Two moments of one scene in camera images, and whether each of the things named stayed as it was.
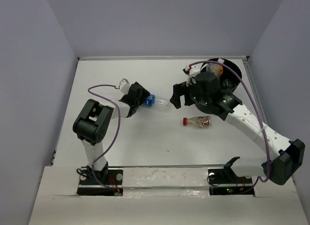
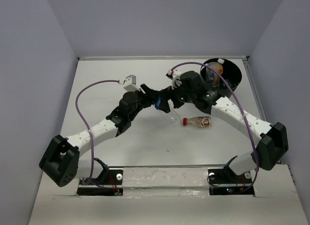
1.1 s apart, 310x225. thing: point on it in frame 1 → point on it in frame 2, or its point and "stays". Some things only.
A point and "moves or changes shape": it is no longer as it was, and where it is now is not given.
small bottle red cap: x=203 y=121 stays
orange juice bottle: x=218 y=69 stays
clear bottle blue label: x=151 y=100 moves or changes shape
